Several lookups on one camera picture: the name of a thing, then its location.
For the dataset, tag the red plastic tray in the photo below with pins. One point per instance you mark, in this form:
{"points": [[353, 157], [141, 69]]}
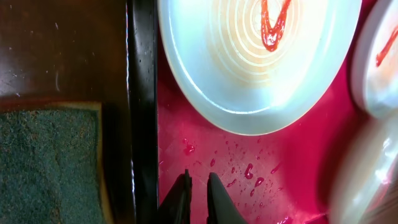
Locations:
{"points": [[279, 177]]}

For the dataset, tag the green yellow sponge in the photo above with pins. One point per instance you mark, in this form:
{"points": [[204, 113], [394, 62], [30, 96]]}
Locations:
{"points": [[52, 165]]}

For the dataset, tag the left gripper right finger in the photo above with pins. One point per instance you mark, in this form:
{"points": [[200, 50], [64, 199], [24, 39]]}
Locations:
{"points": [[221, 209]]}

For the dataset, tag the black water basin tray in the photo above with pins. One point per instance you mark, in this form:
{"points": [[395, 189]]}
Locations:
{"points": [[100, 51]]}

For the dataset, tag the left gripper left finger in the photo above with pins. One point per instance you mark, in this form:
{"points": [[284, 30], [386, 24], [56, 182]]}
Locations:
{"points": [[175, 209]]}

